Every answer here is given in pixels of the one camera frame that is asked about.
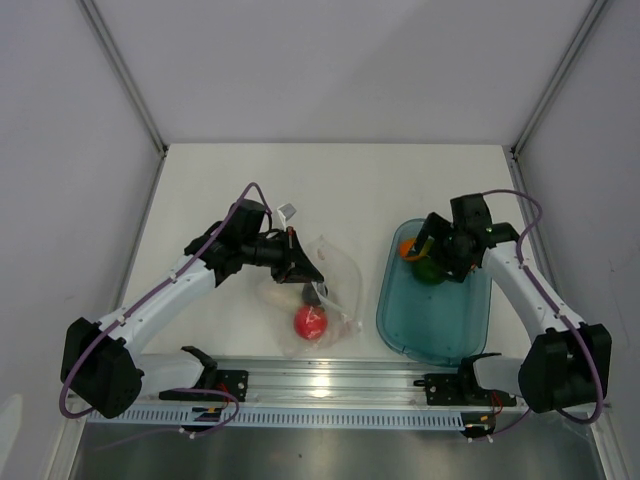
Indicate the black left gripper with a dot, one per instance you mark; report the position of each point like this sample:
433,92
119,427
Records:
294,267

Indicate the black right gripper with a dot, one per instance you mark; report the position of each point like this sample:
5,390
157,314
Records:
434,226

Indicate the green lime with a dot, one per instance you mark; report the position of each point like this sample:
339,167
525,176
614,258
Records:
426,271

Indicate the dark purple plum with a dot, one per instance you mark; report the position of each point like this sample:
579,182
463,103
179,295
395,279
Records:
312,295

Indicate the orange fruit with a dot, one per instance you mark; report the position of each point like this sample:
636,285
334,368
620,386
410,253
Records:
408,253

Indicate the clear zip top bag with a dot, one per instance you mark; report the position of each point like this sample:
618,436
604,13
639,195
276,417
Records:
343,279

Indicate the red tomato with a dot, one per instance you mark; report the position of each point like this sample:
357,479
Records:
310,322

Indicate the white eggplant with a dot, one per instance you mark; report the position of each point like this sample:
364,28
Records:
282,297

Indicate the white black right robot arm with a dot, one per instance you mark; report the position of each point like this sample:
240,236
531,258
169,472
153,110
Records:
566,368

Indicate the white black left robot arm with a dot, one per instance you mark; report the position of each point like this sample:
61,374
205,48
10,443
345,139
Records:
104,362

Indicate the teal plastic tray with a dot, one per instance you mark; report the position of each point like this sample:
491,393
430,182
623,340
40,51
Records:
434,324

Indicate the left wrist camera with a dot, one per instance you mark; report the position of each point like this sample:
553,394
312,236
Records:
286,212

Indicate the aluminium front rail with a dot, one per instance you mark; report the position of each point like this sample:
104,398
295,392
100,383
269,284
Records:
303,382

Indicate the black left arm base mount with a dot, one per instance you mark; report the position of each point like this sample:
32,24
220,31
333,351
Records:
234,382

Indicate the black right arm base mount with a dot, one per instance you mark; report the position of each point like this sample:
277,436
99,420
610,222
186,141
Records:
452,389

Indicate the right aluminium corner post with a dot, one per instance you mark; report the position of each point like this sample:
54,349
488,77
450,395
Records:
567,62

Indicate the aluminium corner post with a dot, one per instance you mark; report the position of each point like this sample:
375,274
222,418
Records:
113,55
567,62

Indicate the white slotted cable duct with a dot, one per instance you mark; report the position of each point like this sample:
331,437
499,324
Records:
261,416

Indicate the left aluminium corner post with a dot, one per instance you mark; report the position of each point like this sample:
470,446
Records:
113,55

